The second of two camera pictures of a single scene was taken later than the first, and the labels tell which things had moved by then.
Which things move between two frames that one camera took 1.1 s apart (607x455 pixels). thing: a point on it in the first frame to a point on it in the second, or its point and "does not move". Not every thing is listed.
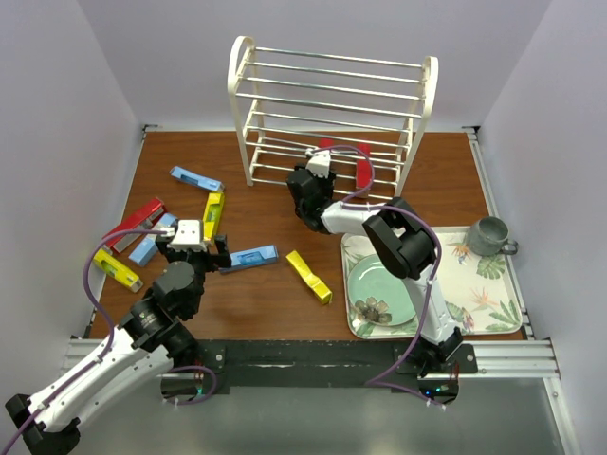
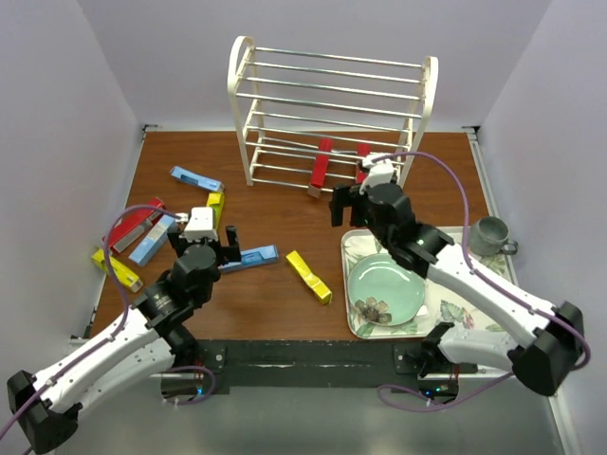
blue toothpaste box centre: x=250 y=258 does not move
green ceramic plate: x=377 y=295 does not move
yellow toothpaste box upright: x=212 y=215 does not move
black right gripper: x=327 y=183 to x=341 y=198
